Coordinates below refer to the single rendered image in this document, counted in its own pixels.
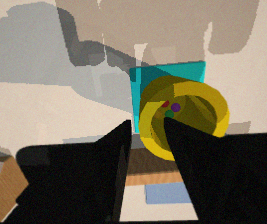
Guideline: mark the purple marble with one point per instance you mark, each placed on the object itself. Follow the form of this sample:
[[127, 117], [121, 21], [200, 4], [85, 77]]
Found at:
[[175, 107]]

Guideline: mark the green marble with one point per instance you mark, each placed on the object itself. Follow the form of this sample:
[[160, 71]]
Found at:
[[169, 113]]

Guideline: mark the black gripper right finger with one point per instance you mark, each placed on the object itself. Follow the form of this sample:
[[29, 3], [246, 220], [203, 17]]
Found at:
[[207, 163]]

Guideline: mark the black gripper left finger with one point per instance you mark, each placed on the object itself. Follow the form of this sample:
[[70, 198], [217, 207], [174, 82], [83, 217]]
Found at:
[[104, 163]]

